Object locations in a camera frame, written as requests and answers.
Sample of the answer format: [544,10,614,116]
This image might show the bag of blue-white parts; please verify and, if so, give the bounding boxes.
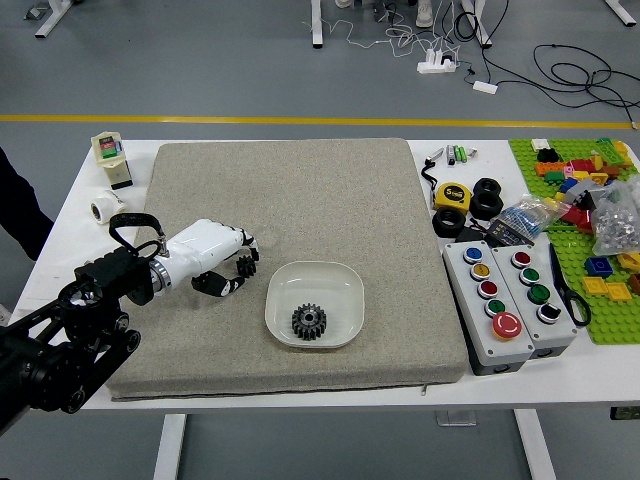
[492,195,562,242]

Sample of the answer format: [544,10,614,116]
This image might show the bag of silver metal parts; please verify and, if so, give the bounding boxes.
[589,174,640,256]

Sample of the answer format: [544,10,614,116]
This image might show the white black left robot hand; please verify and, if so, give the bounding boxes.
[158,218,262,300]

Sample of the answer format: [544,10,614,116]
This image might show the beige switch box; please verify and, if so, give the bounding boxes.
[90,131,134,191]

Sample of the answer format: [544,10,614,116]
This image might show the green brick baseplate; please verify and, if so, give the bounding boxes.
[508,137,640,346]

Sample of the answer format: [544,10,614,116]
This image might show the black-handled scissors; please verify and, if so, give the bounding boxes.
[548,242,593,329]

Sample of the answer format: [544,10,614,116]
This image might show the black cable to adapter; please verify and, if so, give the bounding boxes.
[452,0,511,87]

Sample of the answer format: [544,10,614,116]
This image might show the white background table leg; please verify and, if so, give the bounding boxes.
[603,0,640,28]
[34,0,74,39]
[461,0,494,49]
[310,0,332,50]

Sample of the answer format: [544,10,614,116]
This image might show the black flat holder with wires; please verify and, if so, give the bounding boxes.
[455,223,494,247]

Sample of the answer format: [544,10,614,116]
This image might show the grey-brown mat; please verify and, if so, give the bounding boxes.
[105,137,467,402]

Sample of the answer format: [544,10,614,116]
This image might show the white square plate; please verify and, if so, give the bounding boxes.
[263,261,366,350]

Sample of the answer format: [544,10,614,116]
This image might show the white pipe tee fitting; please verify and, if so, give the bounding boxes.
[90,189,127,226]

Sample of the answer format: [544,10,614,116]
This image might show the long green toy brick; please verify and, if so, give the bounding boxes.
[595,138,622,164]

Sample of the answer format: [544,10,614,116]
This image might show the yellow tape measure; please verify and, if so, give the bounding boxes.
[432,181,473,212]

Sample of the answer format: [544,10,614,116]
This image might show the big black gear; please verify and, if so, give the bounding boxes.
[290,302,329,344]

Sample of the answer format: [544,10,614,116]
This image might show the grey five-button control box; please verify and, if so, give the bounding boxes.
[441,240,536,377]

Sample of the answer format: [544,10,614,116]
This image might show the black device with display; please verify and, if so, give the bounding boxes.
[487,219,536,249]

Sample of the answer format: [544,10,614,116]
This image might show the person's leg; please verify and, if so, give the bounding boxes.
[0,146,55,262]

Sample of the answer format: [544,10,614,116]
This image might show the grey four-button control box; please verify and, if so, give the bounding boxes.
[492,243,579,361]

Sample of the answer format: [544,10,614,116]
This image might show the silver stick with black lanyard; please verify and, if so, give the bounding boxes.
[422,148,447,202]

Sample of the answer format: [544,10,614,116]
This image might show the red toy brick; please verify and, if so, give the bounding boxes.
[563,206,594,230]

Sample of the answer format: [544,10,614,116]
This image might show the long looped black cable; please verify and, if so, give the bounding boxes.
[532,43,640,127]

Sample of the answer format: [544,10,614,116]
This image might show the grey bracket under table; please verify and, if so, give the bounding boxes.
[434,409,478,428]

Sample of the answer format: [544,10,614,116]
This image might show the blue square brick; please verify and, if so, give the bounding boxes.
[585,256,614,278]

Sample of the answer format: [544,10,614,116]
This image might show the white power strip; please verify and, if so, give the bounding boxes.
[417,49,459,76]

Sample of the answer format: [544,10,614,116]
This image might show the white tangled cable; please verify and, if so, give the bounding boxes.
[301,3,465,60]

